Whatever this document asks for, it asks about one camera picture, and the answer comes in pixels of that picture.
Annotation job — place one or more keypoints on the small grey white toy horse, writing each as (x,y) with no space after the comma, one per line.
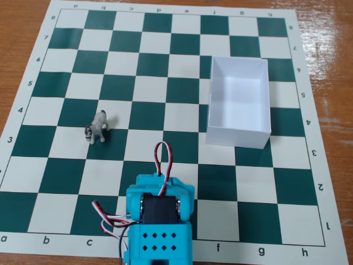
(97,124)

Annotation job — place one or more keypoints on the cyan robot arm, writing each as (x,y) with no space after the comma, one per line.
(135,248)

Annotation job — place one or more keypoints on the white open rectangular box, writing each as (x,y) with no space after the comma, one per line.
(237,94)

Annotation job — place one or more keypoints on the green and white chessboard mat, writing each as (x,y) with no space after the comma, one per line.
(176,41)

